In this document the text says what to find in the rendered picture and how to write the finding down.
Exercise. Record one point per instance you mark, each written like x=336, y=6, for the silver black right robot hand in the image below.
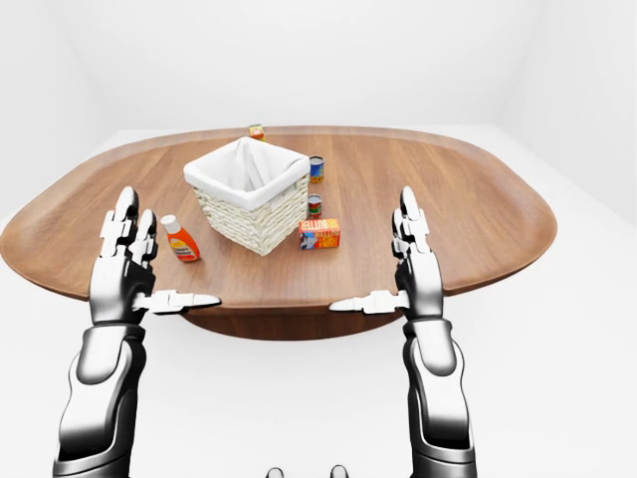
x=423, y=284

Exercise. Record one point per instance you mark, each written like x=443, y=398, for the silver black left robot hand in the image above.
x=113, y=286

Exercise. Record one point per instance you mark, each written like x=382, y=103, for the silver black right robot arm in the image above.
x=438, y=398

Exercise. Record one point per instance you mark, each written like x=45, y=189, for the orange printed butter box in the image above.
x=319, y=234

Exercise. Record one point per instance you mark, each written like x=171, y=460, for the white woven basket with liner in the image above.
x=251, y=194

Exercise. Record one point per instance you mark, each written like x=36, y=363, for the orange sauce bottle white cap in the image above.
x=181, y=241

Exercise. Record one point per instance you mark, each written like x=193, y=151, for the tin with red green label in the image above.
x=314, y=206

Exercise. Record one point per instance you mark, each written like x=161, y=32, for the tin with blue yellow label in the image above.
x=316, y=169

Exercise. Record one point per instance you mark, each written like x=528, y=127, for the dark rounded shape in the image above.
x=339, y=471
x=275, y=472

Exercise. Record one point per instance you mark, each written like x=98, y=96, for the small orange yellow box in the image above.
x=257, y=132

